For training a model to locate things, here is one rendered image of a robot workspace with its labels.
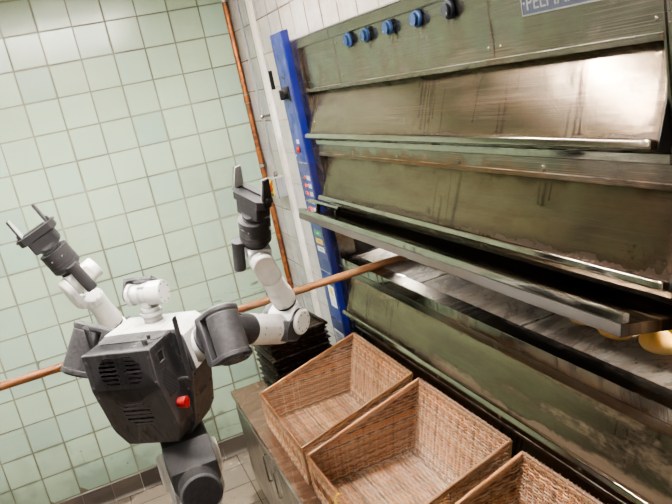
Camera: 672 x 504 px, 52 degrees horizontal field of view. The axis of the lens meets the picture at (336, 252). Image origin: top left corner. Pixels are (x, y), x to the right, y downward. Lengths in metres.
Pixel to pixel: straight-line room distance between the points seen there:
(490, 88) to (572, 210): 0.37
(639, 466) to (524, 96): 0.85
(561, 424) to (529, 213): 0.55
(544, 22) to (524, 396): 0.98
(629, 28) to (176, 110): 2.64
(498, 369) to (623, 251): 0.73
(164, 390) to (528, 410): 0.96
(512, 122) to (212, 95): 2.29
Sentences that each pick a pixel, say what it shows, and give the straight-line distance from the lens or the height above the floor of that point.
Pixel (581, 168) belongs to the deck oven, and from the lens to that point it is 1.51.
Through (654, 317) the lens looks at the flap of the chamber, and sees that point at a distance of 1.39.
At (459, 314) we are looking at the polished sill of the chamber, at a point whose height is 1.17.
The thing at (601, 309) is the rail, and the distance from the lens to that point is 1.35.
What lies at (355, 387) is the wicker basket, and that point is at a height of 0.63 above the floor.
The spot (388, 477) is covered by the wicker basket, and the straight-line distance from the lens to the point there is 2.49.
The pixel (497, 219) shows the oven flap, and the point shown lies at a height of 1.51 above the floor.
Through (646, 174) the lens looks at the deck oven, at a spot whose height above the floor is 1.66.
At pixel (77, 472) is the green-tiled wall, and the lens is 4.01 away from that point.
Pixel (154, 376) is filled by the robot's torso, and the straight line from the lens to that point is 1.79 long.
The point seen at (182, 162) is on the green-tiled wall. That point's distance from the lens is 3.65.
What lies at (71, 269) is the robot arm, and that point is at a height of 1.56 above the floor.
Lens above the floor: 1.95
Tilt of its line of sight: 15 degrees down
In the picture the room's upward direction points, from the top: 12 degrees counter-clockwise
